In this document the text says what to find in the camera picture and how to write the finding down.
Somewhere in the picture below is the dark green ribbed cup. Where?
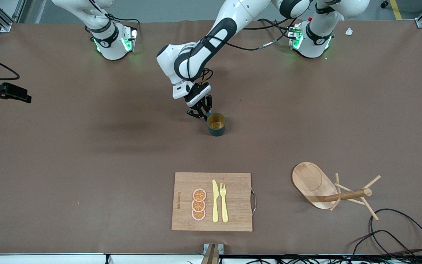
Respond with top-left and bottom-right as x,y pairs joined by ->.
204,112 -> 226,137

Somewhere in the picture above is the wooden mug rack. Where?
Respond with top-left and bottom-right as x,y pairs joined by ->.
291,162 -> 382,221

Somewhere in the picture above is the yellow plastic knife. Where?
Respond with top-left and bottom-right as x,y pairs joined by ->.
212,179 -> 219,223

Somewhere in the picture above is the wooden cutting board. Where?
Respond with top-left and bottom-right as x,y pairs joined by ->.
171,172 -> 257,232

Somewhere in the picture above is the yellow plastic fork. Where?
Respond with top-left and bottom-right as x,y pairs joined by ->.
219,183 -> 229,223

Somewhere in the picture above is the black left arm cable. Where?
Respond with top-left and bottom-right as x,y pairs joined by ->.
200,16 -> 297,84

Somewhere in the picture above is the black left base cable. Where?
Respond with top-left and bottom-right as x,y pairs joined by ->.
258,18 -> 293,39

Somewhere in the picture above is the black base cable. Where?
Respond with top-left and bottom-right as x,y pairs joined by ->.
258,18 -> 293,39
88,0 -> 141,36

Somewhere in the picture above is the black right base cable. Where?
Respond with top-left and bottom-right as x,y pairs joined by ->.
88,0 -> 141,36

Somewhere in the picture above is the metal table edge bracket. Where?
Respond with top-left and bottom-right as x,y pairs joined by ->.
201,243 -> 224,264

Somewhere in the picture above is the black cable large loop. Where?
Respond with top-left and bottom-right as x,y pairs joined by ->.
369,208 -> 422,257

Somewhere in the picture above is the black cable small loop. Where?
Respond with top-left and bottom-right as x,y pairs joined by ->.
350,230 -> 422,257

